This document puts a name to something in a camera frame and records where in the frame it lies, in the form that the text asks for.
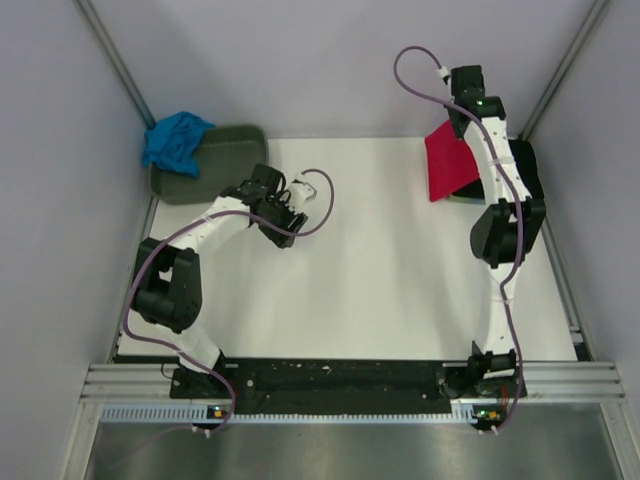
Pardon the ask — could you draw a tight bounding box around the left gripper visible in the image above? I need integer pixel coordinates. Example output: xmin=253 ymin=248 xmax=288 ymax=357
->
xmin=256 ymin=191 xmax=307 ymax=249

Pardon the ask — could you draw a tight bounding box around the red t shirt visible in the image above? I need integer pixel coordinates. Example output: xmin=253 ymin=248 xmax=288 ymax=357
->
xmin=424 ymin=120 xmax=484 ymax=202

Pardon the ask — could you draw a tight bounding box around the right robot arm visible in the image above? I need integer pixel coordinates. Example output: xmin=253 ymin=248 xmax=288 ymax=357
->
xmin=449 ymin=65 xmax=546 ymax=396

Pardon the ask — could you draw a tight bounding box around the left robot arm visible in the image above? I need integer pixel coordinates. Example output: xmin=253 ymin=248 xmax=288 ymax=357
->
xmin=129 ymin=165 xmax=317 ymax=397

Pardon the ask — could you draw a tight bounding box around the black folded t shirt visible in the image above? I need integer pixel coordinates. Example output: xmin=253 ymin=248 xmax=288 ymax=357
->
xmin=451 ymin=138 xmax=545 ymax=203

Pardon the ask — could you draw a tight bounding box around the grey plastic bin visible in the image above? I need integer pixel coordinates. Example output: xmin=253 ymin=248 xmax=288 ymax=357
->
xmin=148 ymin=125 xmax=269 ymax=205

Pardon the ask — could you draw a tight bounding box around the blue crumpled t shirt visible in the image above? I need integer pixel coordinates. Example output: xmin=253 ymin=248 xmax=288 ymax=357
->
xmin=141 ymin=111 xmax=215 ymax=178

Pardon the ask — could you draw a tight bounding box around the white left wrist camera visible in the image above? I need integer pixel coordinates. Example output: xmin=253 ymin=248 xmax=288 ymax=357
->
xmin=287 ymin=172 xmax=317 ymax=212

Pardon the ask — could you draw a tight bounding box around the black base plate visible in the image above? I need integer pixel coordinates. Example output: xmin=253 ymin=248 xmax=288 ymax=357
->
xmin=170 ymin=356 xmax=526 ymax=414

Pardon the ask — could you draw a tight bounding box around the grey slotted cable duct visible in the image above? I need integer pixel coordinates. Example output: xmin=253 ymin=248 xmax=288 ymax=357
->
xmin=100 ymin=403 xmax=502 ymax=425

